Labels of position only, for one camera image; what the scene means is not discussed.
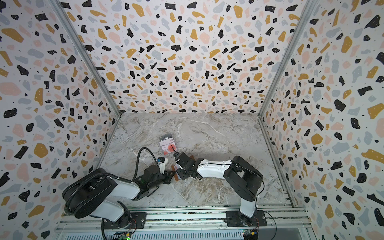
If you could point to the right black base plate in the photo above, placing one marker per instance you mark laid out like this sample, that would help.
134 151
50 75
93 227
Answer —
237 219

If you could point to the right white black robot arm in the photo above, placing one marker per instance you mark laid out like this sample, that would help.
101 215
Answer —
243 178

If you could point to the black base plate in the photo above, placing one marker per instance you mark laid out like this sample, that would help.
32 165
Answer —
133 221
237 219

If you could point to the clear plastic card box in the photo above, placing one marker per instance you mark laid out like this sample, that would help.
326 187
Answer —
167 144

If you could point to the brown leather card holder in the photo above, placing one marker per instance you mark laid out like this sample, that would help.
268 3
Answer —
178 175

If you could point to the aluminium mounting rail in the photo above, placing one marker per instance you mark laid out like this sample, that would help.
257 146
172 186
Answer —
190 218

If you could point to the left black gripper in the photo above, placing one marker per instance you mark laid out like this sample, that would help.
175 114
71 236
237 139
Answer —
168 176

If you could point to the white ventilation grille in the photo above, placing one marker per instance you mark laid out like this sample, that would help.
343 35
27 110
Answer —
181 235

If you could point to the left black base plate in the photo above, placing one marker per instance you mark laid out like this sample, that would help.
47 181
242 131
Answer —
133 221

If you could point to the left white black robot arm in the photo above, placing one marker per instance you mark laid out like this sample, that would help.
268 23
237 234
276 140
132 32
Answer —
89 195

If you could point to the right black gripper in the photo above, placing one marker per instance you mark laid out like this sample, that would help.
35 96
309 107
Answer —
183 163

